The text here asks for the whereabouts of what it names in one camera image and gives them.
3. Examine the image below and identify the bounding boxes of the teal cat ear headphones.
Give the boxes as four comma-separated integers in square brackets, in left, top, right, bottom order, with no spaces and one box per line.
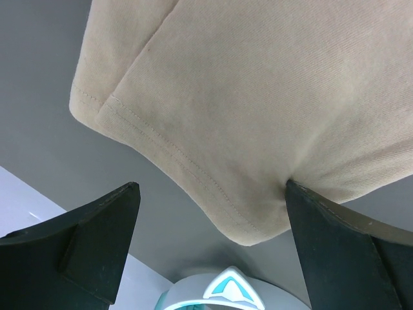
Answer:
[154,266,309,310]

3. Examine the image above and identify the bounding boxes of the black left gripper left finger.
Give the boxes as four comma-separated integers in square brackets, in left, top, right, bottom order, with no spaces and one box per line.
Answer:
[1,182,141,309]

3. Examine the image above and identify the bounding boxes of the beige t shirt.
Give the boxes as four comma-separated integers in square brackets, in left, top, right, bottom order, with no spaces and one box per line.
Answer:
[69,1,412,246]

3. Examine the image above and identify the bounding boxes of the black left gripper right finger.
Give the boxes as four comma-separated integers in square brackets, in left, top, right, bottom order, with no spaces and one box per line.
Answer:
[285,180,412,309]

